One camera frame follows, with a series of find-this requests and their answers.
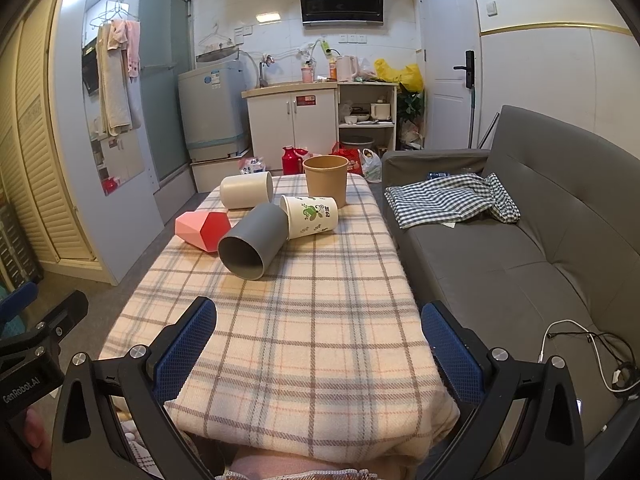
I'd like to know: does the frosted glass sliding door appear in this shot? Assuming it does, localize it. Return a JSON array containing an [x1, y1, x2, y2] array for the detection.
[[137, 0, 196, 186]]

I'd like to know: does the white leaf-print paper cup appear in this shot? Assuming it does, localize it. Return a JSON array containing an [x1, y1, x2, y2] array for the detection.
[[279, 195, 340, 240]]

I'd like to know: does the red shopping bag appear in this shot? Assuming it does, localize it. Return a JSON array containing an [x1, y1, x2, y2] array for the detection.
[[330, 142, 363, 176]]

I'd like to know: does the white door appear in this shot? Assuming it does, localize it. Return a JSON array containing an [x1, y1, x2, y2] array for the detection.
[[416, 0, 482, 151]]

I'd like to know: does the white electric kettle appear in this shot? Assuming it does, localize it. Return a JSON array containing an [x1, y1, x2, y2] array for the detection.
[[336, 55, 359, 83]]

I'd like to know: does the black door handle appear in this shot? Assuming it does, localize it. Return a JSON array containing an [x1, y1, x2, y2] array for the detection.
[[452, 50, 476, 89]]

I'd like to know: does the white open shelf unit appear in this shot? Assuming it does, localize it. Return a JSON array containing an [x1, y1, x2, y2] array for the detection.
[[336, 81, 399, 153]]

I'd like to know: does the green checked cloth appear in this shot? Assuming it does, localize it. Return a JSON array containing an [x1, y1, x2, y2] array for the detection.
[[384, 172, 521, 231]]

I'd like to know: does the grey sofa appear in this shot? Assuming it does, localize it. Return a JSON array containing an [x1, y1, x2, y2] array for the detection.
[[382, 105, 640, 461]]

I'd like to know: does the pink hanging towel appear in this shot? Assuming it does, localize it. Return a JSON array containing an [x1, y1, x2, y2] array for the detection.
[[109, 20, 142, 78]]

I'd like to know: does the yellow plastic bag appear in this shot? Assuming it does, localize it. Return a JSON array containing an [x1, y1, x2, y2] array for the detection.
[[374, 58, 423, 92]]

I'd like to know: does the sink faucet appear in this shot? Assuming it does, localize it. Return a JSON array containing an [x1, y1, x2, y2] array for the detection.
[[257, 53, 278, 86]]

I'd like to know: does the green leafy plant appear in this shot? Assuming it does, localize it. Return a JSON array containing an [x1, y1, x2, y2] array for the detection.
[[397, 82, 426, 117]]

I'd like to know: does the grey washing machine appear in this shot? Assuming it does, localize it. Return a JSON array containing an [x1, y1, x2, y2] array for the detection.
[[178, 59, 251, 163]]

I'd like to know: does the white washing machine base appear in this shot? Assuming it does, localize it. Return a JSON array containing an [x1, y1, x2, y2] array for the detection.
[[190, 152, 253, 193]]

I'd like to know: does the beige hanging towel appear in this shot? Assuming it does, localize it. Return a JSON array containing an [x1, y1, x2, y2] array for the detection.
[[96, 24, 132, 137]]

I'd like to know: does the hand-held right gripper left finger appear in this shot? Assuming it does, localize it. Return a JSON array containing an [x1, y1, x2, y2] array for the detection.
[[52, 296, 218, 480]]

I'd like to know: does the person's pink clothing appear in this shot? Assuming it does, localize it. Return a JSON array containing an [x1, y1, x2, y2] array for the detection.
[[220, 447, 401, 480]]

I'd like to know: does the red and pink faceted cup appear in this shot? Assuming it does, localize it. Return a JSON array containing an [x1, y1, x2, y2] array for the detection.
[[175, 211, 232, 253]]

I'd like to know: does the white sink cabinet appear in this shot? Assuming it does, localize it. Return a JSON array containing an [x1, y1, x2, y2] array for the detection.
[[242, 82, 341, 176]]

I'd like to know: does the red thermos jug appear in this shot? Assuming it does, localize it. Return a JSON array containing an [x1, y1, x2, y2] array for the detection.
[[281, 146, 311, 175]]

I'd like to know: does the grey plastic cup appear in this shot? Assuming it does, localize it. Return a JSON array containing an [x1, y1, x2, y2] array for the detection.
[[217, 202, 290, 281]]

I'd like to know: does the beige plastic cup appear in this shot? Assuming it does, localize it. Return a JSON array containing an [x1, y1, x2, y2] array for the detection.
[[220, 171, 274, 210]]

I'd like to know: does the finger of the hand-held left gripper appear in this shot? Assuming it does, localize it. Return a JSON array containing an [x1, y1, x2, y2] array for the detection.
[[0, 281, 40, 332], [27, 290, 90, 358]]

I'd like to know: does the wall mirror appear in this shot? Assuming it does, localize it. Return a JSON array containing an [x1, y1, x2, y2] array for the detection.
[[81, 0, 147, 197]]

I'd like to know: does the brown paper cup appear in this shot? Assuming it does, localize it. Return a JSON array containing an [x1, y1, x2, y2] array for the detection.
[[303, 155, 349, 209]]

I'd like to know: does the white charging cable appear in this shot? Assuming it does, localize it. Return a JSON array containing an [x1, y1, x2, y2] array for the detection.
[[539, 319, 631, 393]]

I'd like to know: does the white plastic bag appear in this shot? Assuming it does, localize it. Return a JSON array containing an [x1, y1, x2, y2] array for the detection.
[[360, 149, 383, 183]]

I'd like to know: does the cream louvered closet door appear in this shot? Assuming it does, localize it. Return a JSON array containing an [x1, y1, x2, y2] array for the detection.
[[0, 0, 98, 281]]

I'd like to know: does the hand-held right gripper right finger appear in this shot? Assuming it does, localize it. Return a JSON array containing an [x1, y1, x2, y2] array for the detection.
[[420, 300, 586, 480]]

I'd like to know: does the black cable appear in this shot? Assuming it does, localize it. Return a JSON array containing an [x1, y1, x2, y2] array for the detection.
[[545, 330, 640, 401]]

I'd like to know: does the plaid blanket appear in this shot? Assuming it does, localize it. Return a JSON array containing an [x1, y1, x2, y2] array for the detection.
[[98, 172, 461, 461]]

